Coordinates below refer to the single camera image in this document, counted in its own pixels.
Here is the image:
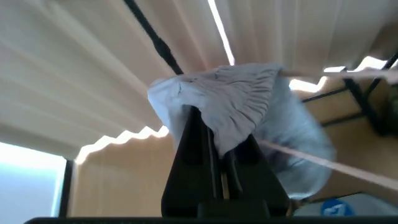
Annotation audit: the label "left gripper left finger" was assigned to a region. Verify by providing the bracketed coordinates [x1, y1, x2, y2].
[160, 105, 224, 218]

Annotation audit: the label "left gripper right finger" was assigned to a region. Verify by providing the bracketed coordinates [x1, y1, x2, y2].
[222, 134, 290, 218]

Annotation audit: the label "pale grey shorts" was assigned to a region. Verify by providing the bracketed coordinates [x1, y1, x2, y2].
[147, 62, 337, 200]

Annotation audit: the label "pink clothes hanger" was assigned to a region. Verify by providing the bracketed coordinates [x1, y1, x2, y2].
[257, 67, 398, 191]

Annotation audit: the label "black clothes rack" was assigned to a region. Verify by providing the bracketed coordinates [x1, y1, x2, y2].
[123, 0, 398, 138]

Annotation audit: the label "beige curtain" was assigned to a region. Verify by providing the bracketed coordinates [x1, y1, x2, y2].
[0, 0, 398, 162]

